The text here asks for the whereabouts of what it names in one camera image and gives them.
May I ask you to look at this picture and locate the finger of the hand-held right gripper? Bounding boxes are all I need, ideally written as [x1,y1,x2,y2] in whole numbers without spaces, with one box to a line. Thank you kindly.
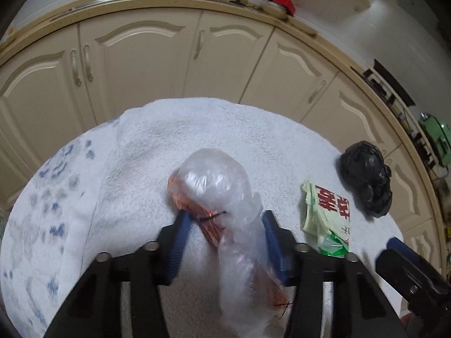
[375,249,443,302]
[385,237,439,274]

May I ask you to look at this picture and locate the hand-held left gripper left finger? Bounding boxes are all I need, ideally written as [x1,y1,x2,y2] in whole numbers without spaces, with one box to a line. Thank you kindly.
[44,211,193,338]

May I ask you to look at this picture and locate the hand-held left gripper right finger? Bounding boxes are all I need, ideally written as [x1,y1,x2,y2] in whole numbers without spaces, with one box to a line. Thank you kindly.
[261,210,409,338]

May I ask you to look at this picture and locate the clear plastic bag orange contents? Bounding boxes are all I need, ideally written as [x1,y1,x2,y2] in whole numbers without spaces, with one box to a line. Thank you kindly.
[167,147,293,338]

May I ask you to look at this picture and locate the green wrapper red print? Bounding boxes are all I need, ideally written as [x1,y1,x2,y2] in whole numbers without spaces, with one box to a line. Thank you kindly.
[301,180,353,257]

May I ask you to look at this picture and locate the crumpled black plastic bag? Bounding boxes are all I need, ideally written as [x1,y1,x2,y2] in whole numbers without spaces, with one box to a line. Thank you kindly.
[339,140,393,218]

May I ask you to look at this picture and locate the white towel covered round table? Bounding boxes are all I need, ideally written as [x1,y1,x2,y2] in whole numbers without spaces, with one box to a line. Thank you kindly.
[0,97,404,338]

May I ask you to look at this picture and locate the green electric cooker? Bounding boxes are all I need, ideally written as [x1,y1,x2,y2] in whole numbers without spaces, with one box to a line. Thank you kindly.
[418,112,451,167]

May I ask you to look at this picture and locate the black glass gas stove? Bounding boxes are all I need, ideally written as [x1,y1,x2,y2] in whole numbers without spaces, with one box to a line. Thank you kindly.
[350,66,438,170]

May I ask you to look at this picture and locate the floral printed towel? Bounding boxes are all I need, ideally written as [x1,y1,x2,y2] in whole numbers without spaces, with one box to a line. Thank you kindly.
[0,118,121,338]

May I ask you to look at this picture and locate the cream base cabinets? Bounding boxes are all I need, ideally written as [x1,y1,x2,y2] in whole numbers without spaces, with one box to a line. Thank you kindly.
[0,0,451,264]

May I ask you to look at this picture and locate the red pot lid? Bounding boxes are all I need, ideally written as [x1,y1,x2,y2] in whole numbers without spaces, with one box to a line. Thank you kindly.
[266,0,296,17]

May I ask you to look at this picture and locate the stainless steel sink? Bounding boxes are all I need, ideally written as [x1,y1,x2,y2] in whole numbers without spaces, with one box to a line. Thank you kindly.
[48,0,198,19]

